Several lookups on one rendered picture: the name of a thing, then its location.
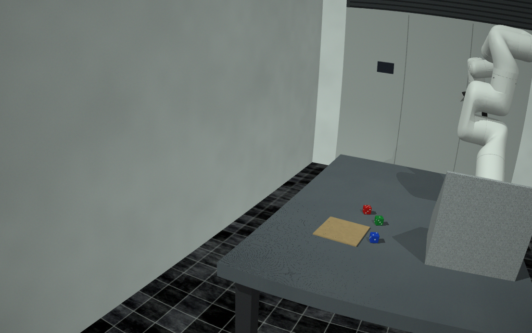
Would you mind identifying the tan flat mat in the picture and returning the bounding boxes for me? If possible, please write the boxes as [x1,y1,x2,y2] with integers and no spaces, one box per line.
[313,217,370,247]

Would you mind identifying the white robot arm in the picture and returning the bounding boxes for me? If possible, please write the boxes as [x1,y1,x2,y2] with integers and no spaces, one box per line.
[457,25,532,181]

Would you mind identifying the blue die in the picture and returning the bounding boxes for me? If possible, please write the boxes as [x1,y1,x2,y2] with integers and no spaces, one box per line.
[369,232,380,243]

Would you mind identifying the green die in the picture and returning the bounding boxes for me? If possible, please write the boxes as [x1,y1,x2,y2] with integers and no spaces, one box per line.
[374,216,384,225]

